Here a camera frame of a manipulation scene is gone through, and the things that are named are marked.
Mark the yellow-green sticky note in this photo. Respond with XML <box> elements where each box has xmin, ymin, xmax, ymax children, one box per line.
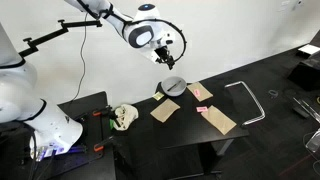
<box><xmin>152</xmin><ymin>91</ymin><xmax>166</xmax><ymax>102</ymax></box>

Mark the brown cardboard piece right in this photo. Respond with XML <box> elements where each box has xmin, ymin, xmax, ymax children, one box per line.
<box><xmin>200</xmin><ymin>105</ymin><xmax>238</xmax><ymax>136</ymax></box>

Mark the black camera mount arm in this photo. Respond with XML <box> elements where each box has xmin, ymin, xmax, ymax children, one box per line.
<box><xmin>18</xmin><ymin>19</ymin><xmax>103</xmax><ymax>58</ymax></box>

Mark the flat white box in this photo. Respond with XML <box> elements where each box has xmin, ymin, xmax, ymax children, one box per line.
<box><xmin>297</xmin><ymin>43</ymin><xmax>320</xmax><ymax>56</ymax></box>

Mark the thin black hanging cable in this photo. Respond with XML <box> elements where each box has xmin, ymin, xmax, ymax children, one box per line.
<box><xmin>68</xmin><ymin>11</ymin><xmax>88</xmax><ymax>104</ymax></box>

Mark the black clamp orange tip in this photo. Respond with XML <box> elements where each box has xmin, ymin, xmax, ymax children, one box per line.
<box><xmin>92</xmin><ymin>105</ymin><xmax>118</xmax><ymax>121</ymax></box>
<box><xmin>93</xmin><ymin>134</ymin><xmax>118</xmax><ymax>153</ymax></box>

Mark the clear plastic container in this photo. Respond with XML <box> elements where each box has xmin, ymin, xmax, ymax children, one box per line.
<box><xmin>304</xmin><ymin>128</ymin><xmax>320</xmax><ymax>154</ymax></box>

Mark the grey bowl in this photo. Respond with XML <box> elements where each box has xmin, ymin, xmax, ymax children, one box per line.
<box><xmin>160</xmin><ymin>75</ymin><xmax>188</xmax><ymax>98</ymax></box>

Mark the white crumpled cloth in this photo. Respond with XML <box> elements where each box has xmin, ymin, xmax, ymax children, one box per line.
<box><xmin>111</xmin><ymin>103</ymin><xmax>139</xmax><ymax>132</ymax></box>

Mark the bent silver metal tube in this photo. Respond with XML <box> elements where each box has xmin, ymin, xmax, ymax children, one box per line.
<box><xmin>224</xmin><ymin>80</ymin><xmax>267</xmax><ymax>127</ymax></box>

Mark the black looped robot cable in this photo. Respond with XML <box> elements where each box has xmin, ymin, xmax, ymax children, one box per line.
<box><xmin>121</xmin><ymin>18</ymin><xmax>188</xmax><ymax>64</ymax></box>

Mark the robot base cable bundle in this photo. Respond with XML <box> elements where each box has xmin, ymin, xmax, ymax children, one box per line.
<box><xmin>28</xmin><ymin>131</ymin><xmax>56</xmax><ymax>180</ymax></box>

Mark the black box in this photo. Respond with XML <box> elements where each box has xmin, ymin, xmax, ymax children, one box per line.
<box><xmin>287</xmin><ymin>49</ymin><xmax>320</xmax><ymax>92</ymax></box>

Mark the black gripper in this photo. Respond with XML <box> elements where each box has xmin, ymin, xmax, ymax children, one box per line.
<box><xmin>153</xmin><ymin>45</ymin><xmax>176</xmax><ymax>71</ymax></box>

